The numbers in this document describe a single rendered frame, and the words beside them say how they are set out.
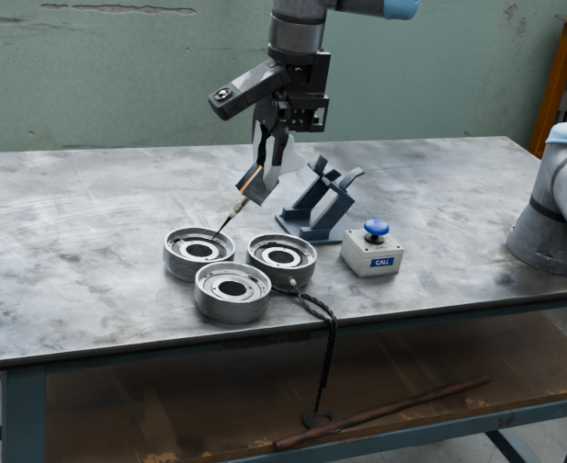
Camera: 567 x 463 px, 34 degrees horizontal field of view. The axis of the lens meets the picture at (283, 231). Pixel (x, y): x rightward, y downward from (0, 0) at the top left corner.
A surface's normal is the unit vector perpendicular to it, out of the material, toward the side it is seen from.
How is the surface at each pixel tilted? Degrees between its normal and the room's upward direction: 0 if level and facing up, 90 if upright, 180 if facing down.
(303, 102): 90
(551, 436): 0
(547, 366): 0
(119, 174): 0
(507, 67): 90
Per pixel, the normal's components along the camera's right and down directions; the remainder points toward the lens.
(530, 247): -0.66, -0.06
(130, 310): 0.14, -0.87
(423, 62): 0.39, 0.48
